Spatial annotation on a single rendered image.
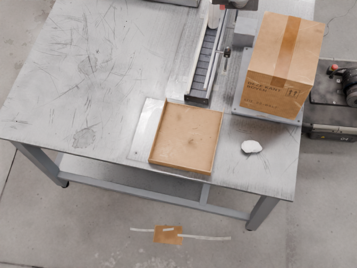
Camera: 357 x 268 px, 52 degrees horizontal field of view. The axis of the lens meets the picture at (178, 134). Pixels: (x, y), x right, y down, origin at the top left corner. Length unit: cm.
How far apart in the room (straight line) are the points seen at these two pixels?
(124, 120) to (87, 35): 53
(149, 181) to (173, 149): 64
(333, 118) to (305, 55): 100
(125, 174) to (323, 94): 131
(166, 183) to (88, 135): 68
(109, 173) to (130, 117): 65
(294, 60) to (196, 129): 48
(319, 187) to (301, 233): 32
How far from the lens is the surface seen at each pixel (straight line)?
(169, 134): 156
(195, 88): 161
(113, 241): 231
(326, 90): 249
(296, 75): 141
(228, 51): 162
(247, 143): 152
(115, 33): 190
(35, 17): 334
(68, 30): 198
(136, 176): 215
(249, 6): 143
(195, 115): 160
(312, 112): 240
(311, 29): 156
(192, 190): 210
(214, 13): 173
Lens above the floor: 223
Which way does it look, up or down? 64 degrees down
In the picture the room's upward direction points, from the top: 4 degrees counter-clockwise
